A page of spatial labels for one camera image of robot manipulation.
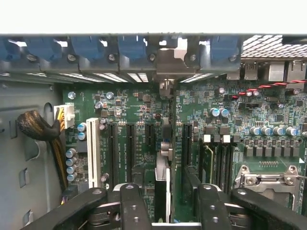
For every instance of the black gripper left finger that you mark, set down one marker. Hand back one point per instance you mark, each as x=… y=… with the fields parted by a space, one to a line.
x=134 y=208

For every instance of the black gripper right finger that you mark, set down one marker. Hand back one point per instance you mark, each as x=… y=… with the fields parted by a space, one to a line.
x=211 y=208

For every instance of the CPU socket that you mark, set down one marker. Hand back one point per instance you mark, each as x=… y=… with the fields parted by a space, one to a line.
x=263 y=182

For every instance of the white expansion slot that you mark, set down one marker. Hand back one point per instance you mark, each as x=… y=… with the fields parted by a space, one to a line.
x=92 y=153

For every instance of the short black expansion slot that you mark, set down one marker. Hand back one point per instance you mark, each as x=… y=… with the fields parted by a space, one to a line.
x=149 y=135

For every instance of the CPU socket locking lever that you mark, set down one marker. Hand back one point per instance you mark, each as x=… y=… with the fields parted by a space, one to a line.
x=302 y=177

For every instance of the green motherboard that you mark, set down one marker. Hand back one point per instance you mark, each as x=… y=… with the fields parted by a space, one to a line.
x=124 y=112

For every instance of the silver power supply unit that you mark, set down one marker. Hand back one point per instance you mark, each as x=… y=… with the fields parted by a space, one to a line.
x=14 y=155

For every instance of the open black PC case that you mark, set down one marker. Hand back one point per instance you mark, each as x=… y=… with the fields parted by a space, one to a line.
x=96 y=69

